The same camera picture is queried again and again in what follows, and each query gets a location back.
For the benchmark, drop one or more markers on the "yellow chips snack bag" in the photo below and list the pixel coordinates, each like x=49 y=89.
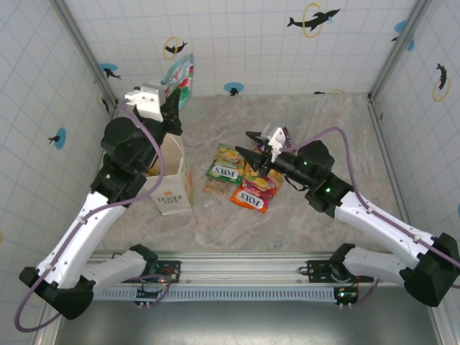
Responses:
x=251 y=171

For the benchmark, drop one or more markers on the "teal Fox's candy bag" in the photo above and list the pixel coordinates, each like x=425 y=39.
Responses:
x=179 y=75

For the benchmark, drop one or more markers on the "green Fox's candy bag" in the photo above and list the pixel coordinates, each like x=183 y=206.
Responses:
x=224 y=169

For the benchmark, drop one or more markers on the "orange Fox's candy bag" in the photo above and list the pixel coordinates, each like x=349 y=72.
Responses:
x=251 y=201

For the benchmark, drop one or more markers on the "white printed paper bag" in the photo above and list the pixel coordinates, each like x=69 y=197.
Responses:
x=172 y=201

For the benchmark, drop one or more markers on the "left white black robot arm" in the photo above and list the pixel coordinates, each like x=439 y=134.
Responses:
x=90 y=223

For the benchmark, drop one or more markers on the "clear packet brown snacks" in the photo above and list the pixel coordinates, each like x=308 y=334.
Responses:
x=215 y=187

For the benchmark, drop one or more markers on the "fish sticker on blue oval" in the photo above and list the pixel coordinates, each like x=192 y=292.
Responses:
x=233 y=88

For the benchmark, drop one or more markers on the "fish sticker on blue circle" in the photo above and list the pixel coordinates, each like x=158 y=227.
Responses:
x=59 y=138

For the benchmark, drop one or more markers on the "shark sticker on blue circle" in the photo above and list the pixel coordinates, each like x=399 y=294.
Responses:
x=109 y=70

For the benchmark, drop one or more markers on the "small black controller board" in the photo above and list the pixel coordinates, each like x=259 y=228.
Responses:
x=346 y=295
x=151 y=293

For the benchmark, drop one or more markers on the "grey metal sheet panel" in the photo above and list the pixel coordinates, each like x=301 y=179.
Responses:
x=233 y=323

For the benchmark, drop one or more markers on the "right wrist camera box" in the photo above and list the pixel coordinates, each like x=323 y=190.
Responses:
x=275 y=138

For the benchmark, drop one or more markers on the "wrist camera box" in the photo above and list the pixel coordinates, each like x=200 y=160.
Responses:
x=275 y=138
x=147 y=102

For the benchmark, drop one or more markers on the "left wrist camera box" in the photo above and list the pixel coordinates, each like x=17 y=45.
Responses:
x=147 y=102

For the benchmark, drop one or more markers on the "aluminium frame post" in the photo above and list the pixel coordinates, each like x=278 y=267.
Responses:
x=399 y=50
x=86 y=50

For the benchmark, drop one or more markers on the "aluminium mounting rail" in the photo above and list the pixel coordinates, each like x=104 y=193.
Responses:
x=244 y=269

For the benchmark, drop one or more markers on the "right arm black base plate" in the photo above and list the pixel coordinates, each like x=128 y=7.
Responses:
x=318 y=269

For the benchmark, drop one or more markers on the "blue sticker behind post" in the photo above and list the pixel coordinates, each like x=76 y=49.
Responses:
x=400 y=27

